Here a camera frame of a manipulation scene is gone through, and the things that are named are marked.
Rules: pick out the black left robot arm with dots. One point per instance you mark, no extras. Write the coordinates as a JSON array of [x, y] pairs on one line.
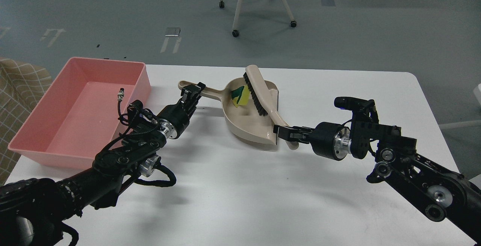
[[33, 211]]

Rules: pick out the beige plastic dustpan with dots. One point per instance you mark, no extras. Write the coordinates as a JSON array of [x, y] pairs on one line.
[[240, 113]]

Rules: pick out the beige checkered cloth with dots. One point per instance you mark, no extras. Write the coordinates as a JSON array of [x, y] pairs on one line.
[[21, 87]]

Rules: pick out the beige hand brush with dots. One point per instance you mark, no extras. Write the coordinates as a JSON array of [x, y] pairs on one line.
[[266, 113]]

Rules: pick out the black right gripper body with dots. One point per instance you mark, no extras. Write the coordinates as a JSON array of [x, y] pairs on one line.
[[329, 140]]

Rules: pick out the pink plastic bin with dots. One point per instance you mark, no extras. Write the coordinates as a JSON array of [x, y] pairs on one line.
[[78, 115]]

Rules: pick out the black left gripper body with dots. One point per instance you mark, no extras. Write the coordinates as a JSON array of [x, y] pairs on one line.
[[178, 116]]

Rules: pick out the yellow green sponge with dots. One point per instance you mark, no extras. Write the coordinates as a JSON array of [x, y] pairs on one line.
[[240, 96]]

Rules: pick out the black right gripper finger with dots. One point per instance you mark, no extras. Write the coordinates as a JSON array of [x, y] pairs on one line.
[[294, 137], [288, 130]]

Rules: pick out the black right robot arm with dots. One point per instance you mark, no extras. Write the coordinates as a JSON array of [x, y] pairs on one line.
[[437, 192]]

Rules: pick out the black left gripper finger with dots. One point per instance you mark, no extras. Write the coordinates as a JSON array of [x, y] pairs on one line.
[[191, 93]]

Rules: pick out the silver floor socket plate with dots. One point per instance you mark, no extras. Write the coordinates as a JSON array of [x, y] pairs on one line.
[[172, 32]]

